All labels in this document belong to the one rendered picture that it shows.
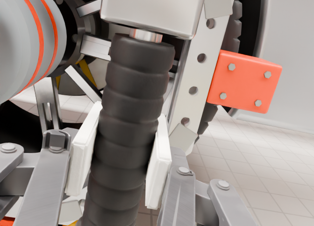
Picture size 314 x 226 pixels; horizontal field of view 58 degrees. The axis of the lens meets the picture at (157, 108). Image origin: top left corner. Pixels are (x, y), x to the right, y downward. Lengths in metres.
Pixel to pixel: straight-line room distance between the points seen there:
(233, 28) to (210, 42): 0.10
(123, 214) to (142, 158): 0.04
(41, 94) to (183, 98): 0.25
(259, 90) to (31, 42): 0.28
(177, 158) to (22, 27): 0.19
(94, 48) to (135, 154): 0.34
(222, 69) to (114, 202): 0.26
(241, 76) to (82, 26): 0.26
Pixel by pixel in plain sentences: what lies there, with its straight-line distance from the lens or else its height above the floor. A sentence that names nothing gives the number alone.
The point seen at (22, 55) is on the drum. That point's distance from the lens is 0.29.
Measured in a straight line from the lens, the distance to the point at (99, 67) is 0.68.
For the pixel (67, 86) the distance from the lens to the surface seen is 0.71.
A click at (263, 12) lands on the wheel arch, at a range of 0.61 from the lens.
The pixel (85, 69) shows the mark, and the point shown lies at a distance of 0.68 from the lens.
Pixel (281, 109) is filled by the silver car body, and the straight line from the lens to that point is 0.65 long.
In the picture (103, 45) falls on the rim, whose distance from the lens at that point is 0.48.
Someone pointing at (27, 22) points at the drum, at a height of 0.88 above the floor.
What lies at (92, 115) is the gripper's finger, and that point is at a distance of 0.17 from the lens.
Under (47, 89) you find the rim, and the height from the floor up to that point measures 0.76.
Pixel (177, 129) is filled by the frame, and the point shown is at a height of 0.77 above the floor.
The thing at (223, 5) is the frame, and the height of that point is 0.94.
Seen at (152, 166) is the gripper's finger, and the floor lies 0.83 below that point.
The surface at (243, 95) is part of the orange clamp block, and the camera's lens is 0.40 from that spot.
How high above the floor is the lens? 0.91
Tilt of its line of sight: 17 degrees down
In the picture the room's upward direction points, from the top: 13 degrees clockwise
